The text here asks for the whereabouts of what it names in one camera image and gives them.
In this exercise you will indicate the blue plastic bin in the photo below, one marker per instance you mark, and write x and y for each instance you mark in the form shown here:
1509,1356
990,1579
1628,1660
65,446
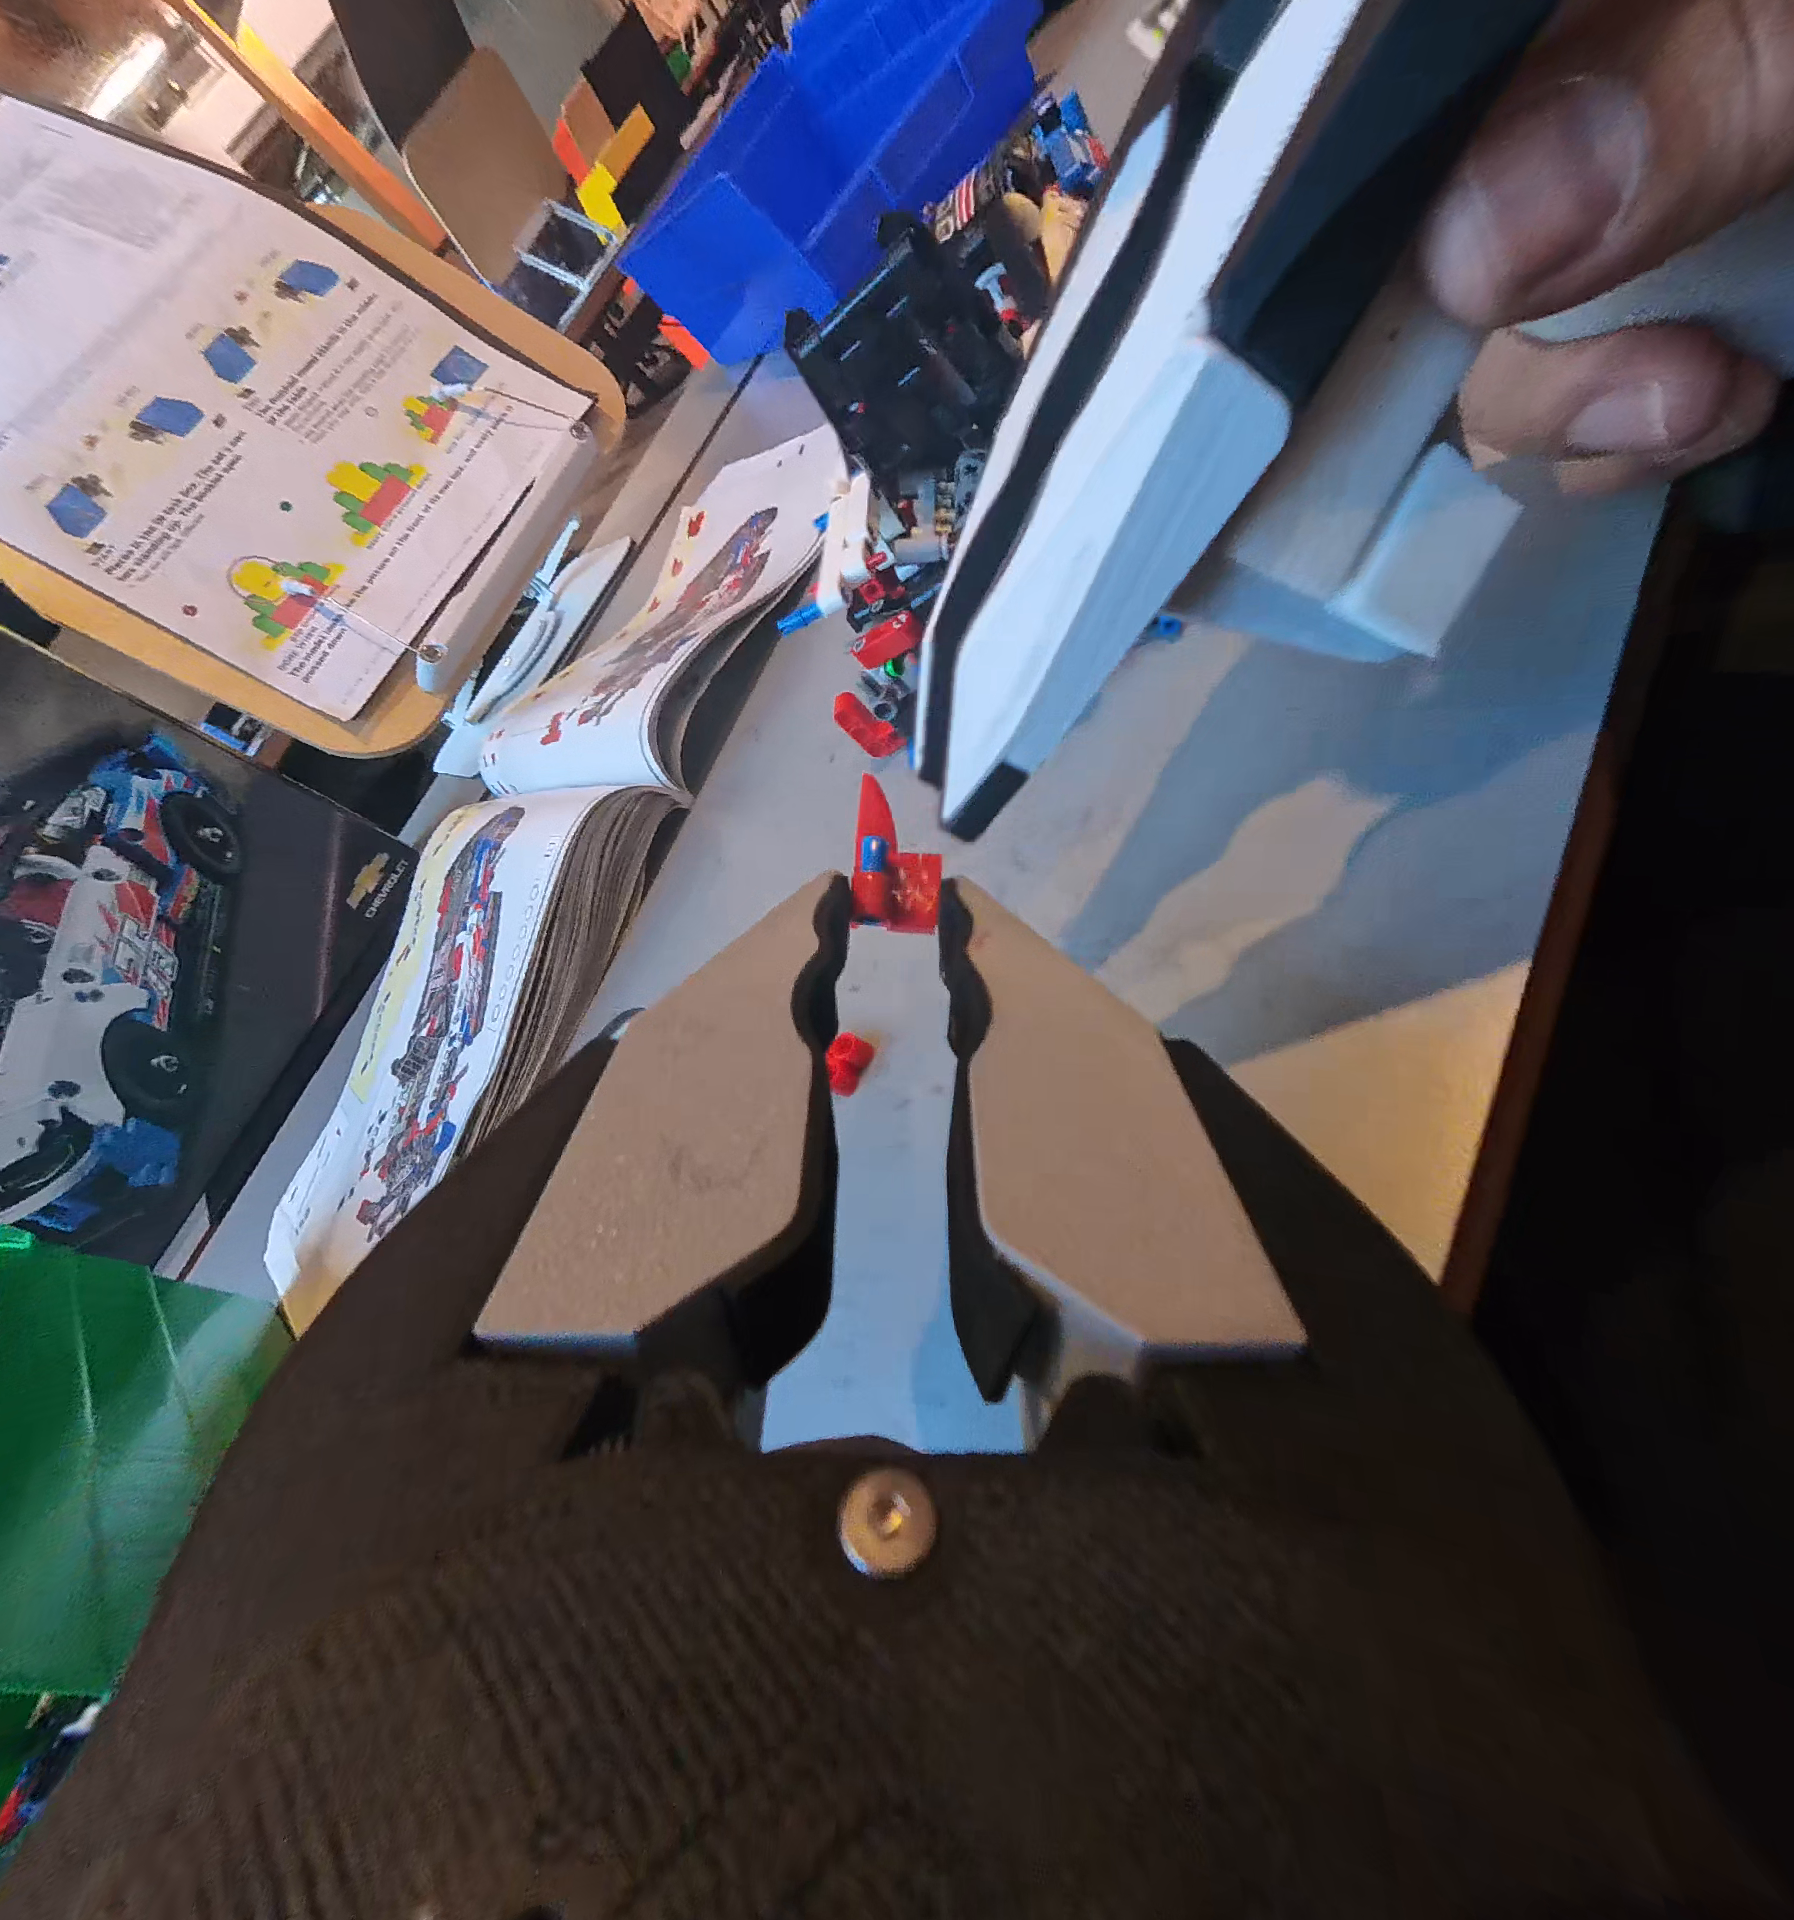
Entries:
808,196

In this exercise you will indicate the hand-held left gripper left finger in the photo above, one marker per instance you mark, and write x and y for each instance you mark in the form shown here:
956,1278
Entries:
672,1185

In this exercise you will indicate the grey desk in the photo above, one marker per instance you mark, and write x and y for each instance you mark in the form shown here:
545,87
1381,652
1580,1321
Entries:
1288,901

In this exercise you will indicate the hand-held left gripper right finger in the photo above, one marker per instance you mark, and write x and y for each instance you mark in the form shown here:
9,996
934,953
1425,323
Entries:
1122,1185

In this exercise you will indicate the open instruction booklet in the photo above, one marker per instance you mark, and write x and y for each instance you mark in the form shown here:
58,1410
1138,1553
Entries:
612,705

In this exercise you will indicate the black toy car box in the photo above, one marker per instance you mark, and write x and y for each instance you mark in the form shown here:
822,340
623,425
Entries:
281,901

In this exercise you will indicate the person's right hand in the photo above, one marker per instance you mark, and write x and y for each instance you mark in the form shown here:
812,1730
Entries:
1587,150

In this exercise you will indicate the toy brick race car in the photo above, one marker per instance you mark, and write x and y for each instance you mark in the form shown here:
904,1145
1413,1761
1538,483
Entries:
913,360

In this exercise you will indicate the printed instruction sheet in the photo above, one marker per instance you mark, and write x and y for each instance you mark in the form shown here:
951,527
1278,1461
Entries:
132,331

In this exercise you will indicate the red teardrop brick piece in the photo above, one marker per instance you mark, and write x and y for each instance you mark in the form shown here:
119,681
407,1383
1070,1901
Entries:
876,811

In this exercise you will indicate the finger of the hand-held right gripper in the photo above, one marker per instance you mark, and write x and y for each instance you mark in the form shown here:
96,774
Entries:
1107,602
1138,226

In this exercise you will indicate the green plastic bin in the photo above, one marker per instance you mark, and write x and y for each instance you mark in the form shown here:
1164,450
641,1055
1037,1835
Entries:
71,1426

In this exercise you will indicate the red double brick connector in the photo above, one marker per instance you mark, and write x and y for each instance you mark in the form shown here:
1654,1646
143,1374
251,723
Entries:
849,1063

